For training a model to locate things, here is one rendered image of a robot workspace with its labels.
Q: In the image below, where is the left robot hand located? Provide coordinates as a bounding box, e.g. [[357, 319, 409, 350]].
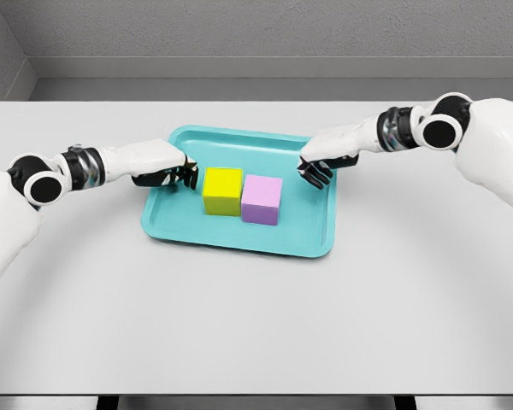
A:
[[126, 138, 200, 190]]

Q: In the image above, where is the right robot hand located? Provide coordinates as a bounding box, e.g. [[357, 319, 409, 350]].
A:
[[297, 122, 361, 190]]

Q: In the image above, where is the yellow cube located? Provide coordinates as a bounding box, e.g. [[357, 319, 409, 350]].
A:
[[202, 167, 245, 216]]

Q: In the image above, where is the pink cube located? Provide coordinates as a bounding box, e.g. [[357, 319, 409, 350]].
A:
[[240, 173, 284, 226]]

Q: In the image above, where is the teal plastic tray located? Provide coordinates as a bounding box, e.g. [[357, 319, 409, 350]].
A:
[[140, 124, 338, 260]]

